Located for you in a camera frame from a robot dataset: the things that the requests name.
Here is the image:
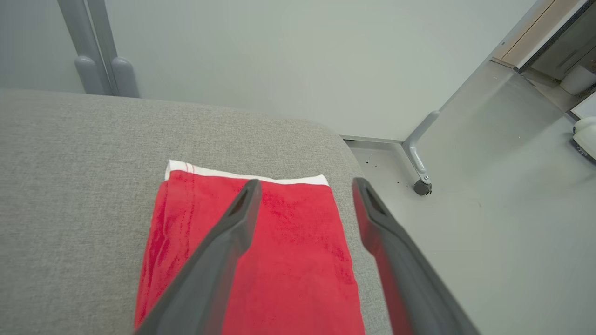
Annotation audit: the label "light wood panel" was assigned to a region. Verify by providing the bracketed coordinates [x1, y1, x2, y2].
[501, 0, 585, 68]

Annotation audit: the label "white round device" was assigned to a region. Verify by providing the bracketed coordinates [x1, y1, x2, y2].
[572, 115, 596, 164]

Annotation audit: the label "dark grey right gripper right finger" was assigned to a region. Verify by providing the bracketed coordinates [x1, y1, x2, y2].
[352, 178, 480, 335]

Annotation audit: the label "red shorts with white stripe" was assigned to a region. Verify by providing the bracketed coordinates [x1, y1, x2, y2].
[134, 160, 366, 335]

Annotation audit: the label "dark grey cabinet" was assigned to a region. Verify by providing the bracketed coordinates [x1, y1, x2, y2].
[515, 0, 596, 83]

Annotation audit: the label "grey double partition post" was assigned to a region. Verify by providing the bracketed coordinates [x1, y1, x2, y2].
[57, 0, 139, 98]

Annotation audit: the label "grey partition support leg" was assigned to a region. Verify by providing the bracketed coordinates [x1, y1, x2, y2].
[401, 110, 441, 196]

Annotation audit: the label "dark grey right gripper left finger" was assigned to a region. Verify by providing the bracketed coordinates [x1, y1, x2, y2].
[135, 179, 262, 335]

